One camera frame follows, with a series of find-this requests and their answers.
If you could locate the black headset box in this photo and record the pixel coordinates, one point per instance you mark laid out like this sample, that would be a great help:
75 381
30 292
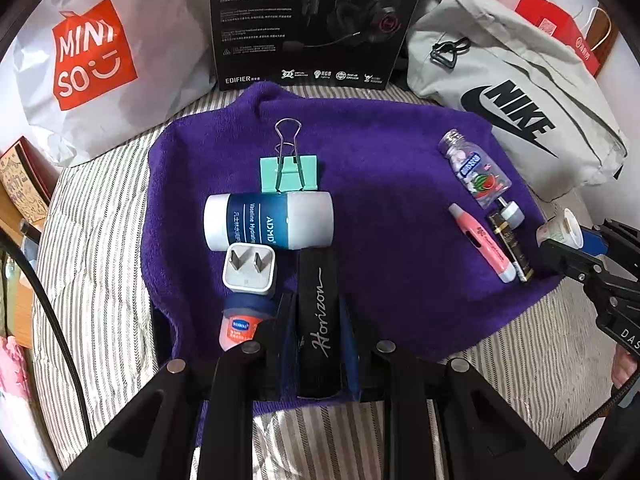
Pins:
260 10

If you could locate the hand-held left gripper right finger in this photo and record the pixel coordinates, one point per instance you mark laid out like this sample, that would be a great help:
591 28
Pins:
351 350

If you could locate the white and blue cylinder stick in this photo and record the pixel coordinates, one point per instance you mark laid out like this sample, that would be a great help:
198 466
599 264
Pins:
260 220

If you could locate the person's right hand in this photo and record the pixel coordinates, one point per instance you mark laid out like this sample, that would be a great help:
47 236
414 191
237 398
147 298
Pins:
627 366

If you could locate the purple towel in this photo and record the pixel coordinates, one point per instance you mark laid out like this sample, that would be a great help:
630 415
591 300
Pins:
390 260

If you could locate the green binder clip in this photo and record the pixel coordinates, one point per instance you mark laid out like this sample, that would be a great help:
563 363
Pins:
306 176

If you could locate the pink cloth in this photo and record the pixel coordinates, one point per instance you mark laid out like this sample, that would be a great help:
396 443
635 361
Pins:
12 375

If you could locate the clear candy bottle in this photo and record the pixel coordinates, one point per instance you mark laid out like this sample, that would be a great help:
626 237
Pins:
475 170

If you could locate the white charger plug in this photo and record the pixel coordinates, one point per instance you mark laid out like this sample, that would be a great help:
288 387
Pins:
245 282

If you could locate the pink jar with blue lid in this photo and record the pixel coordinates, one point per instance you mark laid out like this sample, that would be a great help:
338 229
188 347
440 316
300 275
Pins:
240 325

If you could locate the red paper bag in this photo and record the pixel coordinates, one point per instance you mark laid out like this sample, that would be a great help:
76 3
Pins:
535 10

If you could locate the white shopping bag red logo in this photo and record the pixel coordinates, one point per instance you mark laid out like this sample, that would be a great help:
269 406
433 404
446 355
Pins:
150 110

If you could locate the black case with script print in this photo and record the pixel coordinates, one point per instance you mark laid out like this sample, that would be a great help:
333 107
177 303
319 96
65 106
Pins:
320 310

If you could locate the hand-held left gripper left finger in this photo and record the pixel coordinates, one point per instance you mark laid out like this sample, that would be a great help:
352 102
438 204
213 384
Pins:
286 340

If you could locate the small white-capped bottle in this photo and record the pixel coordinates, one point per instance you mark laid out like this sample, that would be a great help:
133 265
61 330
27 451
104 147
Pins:
512 212

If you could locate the grey bag with black logo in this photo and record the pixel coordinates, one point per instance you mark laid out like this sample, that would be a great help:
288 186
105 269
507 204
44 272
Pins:
575 125

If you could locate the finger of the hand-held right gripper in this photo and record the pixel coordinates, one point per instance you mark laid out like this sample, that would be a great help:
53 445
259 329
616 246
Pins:
620 240
570 260

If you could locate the brown printed box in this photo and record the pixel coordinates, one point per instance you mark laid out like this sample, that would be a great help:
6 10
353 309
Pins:
25 185

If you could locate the pink pen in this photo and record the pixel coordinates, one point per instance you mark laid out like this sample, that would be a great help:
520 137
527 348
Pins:
480 240

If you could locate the dark cosmetic tube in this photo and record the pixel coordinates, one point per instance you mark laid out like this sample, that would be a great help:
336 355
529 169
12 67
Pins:
510 250

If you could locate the white tape roll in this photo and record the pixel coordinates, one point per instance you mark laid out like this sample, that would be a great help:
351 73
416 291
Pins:
555 230

